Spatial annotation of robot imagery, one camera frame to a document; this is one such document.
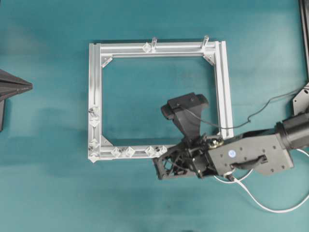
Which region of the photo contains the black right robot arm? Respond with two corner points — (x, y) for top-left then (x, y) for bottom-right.
(153, 113), (309, 180)

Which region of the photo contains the black metal stand right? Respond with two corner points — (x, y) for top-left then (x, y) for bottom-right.
(292, 0), (309, 116)

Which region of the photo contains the clear acrylic pin left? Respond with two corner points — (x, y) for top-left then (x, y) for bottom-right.
(151, 37), (157, 52)

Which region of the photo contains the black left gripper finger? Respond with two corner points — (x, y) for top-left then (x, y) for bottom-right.
(0, 87), (32, 99)
(0, 70), (32, 91)

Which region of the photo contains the black right camera cable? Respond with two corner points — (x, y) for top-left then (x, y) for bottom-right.
(183, 88), (302, 129)

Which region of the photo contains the clear acrylic pin right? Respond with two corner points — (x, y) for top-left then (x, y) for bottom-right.
(201, 35), (209, 49)

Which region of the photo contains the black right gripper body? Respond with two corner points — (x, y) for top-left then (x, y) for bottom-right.
(153, 135), (217, 180)

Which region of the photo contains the square aluminium extrusion frame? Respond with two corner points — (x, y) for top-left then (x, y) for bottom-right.
(88, 41), (234, 162)

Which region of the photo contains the clear acrylic pin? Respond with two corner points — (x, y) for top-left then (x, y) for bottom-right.
(201, 35), (209, 49)
(151, 37), (157, 52)

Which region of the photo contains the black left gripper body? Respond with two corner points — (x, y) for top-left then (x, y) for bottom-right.
(0, 100), (5, 132)

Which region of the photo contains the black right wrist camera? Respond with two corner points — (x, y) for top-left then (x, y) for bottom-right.
(161, 92), (209, 141)

